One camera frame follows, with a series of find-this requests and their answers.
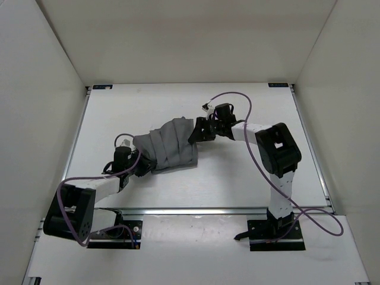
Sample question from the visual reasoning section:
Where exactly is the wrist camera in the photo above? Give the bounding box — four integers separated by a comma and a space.
214, 103, 234, 120
112, 146, 132, 172

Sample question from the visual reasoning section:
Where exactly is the right blue corner label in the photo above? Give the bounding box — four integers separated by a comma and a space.
268, 83, 289, 88

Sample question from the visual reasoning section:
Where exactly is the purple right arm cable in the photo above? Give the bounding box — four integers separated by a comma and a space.
207, 91, 344, 245

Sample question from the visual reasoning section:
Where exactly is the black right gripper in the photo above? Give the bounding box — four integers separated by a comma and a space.
189, 118, 224, 143

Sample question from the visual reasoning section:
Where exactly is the left blue corner label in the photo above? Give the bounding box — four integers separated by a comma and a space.
92, 84, 113, 90

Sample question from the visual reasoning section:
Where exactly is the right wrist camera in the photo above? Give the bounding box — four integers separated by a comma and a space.
214, 103, 234, 120

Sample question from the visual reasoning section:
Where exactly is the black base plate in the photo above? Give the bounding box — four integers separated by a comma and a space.
87, 208, 143, 250
234, 220, 306, 252

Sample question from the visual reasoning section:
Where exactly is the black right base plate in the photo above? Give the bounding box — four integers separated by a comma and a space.
234, 220, 306, 252

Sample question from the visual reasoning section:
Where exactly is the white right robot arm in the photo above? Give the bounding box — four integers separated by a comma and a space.
188, 117, 302, 238

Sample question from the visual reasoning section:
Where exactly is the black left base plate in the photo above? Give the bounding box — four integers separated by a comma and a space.
87, 208, 143, 250

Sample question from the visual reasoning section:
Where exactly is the aluminium front rail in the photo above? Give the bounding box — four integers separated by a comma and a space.
117, 206, 335, 217

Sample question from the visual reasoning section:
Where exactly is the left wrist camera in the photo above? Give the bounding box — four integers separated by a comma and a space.
112, 146, 132, 172

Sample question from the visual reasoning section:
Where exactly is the blue corner label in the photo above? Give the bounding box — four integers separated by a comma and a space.
268, 83, 289, 88
92, 84, 113, 90

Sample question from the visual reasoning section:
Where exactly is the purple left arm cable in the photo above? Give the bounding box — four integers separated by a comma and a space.
58, 133, 140, 248

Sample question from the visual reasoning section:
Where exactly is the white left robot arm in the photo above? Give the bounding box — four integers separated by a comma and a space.
43, 117, 214, 246

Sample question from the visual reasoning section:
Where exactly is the grey pleated skirt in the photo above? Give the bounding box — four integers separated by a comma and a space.
133, 117, 198, 173

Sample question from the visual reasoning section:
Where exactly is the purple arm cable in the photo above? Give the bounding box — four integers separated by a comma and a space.
58, 133, 140, 248
207, 91, 344, 245

